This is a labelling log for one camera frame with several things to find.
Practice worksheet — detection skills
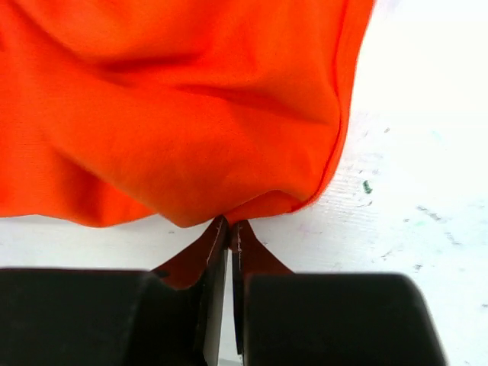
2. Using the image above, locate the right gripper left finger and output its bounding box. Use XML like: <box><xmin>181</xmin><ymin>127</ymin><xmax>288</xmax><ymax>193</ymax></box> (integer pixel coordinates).
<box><xmin>1</xmin><ymin>217</ymin><xmax>228</xmax><ymax>365</ymax></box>

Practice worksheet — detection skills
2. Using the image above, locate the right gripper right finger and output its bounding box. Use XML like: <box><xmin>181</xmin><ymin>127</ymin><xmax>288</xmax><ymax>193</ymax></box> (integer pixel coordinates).
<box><xmin>230</xmin><ymin>221</ymin><xmax>446</xmax><ymax>365</ymax></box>

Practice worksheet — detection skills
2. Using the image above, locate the orange t-shirt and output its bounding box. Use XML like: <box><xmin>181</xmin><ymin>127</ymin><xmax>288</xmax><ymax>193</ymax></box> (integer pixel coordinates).
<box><xmin>1</xmin><ymin>1</ymin><xmax>374</xmax><ymax>227</ymax></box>

